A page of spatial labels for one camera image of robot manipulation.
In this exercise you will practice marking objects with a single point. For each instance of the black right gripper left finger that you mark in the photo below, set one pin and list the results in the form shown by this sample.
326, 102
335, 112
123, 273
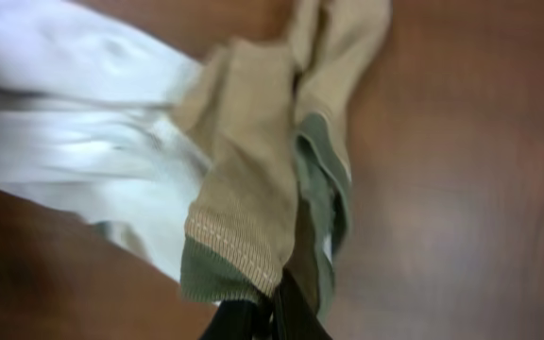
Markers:
238, 320

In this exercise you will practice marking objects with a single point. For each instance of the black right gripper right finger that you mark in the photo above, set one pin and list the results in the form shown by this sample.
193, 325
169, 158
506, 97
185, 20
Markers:
293, 317

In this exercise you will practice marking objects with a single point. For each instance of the white and tan t-shirt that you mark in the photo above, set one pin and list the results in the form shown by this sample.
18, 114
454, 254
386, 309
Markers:
224, 174

